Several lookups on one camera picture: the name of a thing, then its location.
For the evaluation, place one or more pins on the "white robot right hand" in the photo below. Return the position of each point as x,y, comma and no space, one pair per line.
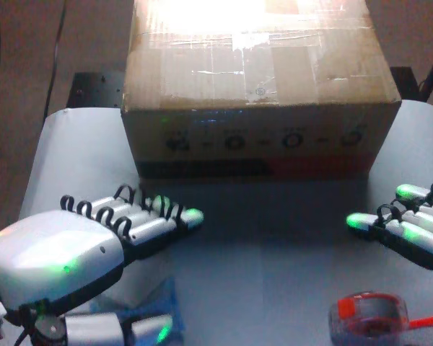
418,230

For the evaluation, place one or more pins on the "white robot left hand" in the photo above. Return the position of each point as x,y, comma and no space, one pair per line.
50,252

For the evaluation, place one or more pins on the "grey table cloth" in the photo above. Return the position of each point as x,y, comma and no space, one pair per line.
260,259

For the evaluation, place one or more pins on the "brown cardboard box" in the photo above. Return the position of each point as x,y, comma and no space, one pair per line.
260,90

